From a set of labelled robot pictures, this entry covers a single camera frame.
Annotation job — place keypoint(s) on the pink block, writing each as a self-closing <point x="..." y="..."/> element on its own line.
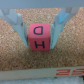
<point x="38" y="37"/>

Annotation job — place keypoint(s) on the white cabinet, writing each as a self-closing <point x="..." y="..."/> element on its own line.
<point x="40" y="2"/>

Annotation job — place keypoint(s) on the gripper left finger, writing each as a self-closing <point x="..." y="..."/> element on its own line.
<point x="16" y="22"/>

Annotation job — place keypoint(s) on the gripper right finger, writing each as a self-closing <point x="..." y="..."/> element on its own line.
<point x="62" y="22"/>

